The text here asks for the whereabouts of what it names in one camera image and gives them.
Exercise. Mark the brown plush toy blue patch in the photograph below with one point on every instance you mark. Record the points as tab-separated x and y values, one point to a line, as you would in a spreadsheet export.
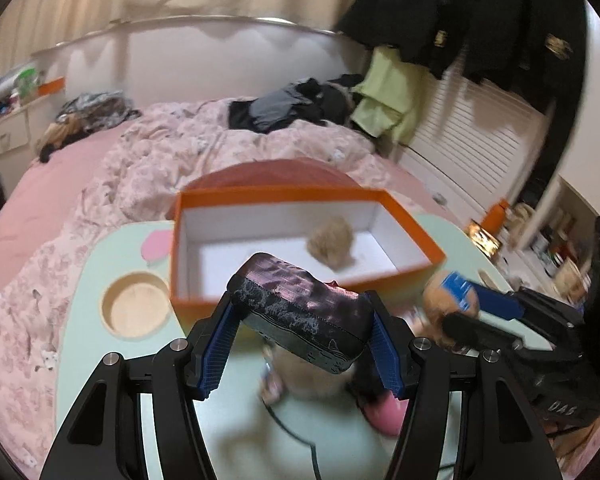
440	302

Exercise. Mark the black jacket gold emblem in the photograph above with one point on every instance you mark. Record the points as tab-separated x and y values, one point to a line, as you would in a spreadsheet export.
520	20
395	10

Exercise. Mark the brown and black garment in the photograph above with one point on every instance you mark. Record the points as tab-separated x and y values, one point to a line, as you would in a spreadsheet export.
57	135

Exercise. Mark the white nightstand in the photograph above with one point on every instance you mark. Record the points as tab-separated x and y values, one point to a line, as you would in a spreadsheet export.
10	135

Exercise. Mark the black padded pouch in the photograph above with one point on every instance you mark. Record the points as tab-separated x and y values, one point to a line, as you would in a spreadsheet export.
300	310

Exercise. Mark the beige fluffy pompom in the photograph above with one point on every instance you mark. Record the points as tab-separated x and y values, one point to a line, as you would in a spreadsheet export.
330	242

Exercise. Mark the orange bottle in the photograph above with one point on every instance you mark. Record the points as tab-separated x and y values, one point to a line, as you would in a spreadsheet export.
496	217

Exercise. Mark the small glossy box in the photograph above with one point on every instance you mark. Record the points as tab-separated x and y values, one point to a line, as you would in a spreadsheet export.
485	238

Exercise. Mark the pink bedsheet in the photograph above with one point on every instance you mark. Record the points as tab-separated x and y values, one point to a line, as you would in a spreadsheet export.
55	175

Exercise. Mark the pile of dark clothes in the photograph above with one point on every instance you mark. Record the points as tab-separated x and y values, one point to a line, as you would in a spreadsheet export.
280	105

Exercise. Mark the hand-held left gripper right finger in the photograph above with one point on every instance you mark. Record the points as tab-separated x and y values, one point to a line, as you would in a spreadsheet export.
385	355

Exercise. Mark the small orange box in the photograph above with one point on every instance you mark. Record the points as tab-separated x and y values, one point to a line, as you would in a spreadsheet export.
51	86

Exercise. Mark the grey patterned garment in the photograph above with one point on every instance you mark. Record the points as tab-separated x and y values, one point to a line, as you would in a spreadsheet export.
97	107

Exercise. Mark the pink floral blanket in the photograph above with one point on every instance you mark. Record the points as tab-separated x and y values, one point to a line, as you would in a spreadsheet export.
155	170

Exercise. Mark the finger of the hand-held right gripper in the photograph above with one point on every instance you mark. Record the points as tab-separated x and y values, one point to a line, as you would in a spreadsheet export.
497	302
480	332

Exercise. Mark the orange cardboard box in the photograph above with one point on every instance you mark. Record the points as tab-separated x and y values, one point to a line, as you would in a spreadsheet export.
280	195

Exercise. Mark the light green garment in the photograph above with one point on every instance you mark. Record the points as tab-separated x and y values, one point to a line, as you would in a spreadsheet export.
385	95

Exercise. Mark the white padded headboard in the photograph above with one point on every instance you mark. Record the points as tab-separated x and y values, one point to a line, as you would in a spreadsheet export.
180	60

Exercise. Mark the white louvered door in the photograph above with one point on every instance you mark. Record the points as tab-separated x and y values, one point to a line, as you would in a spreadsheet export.
480	150

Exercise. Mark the green plastic item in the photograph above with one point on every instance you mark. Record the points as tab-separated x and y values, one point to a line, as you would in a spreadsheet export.
28	82

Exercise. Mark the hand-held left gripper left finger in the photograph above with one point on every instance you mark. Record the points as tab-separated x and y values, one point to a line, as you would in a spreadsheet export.
220	350

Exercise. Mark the white shelf unit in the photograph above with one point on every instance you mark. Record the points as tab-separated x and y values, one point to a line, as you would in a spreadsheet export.
555	240

